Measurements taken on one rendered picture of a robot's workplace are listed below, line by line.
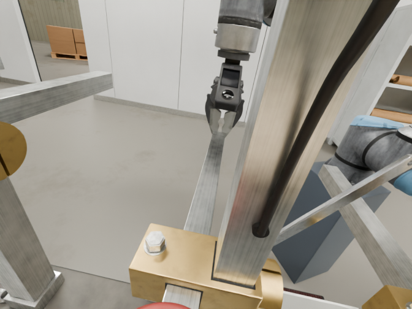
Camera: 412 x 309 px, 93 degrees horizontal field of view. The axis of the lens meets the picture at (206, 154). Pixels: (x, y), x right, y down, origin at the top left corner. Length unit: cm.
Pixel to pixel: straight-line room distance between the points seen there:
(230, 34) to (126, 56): 281
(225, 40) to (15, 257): 45
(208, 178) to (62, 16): 1212
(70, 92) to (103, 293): 31
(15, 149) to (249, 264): 22
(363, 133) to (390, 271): 64
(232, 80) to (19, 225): 39
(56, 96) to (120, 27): 287
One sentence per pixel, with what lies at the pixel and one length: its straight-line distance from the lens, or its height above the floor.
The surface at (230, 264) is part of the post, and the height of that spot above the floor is 89.
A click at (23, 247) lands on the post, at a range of 33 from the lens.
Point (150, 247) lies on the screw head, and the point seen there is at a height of 88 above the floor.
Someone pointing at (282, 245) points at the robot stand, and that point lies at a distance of 128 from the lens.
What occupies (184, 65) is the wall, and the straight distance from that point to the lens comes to 288.
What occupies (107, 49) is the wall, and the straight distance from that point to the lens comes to 334.
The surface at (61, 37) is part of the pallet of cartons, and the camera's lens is 757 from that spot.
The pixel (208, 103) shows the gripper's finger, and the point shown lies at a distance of 48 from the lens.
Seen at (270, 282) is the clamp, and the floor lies 87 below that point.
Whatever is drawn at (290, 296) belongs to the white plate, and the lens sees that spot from 30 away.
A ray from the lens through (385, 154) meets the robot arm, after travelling 85.
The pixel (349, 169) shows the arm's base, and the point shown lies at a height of 67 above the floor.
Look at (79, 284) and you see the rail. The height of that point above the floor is 70.
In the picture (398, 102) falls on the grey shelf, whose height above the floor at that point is 68.
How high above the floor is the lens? 104
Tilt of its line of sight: 30 degrees down
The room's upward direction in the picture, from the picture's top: 8 degrees clockwise
